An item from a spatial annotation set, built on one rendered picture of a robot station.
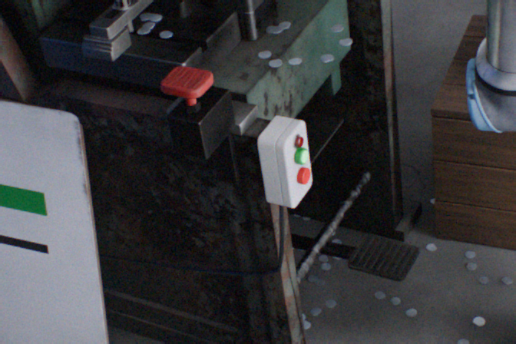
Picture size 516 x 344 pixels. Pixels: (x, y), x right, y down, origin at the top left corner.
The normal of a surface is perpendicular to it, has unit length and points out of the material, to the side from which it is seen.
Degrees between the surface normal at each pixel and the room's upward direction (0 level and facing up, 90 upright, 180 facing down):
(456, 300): 0
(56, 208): 78
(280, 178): 90
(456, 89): 0
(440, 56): 0
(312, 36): 90
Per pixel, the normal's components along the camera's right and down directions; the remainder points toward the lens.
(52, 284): -0.44, 0.42
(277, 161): -0.47, 0.58
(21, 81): 0.80, -0.04
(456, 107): -0.13, -0.79
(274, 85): 0.87, 0.20
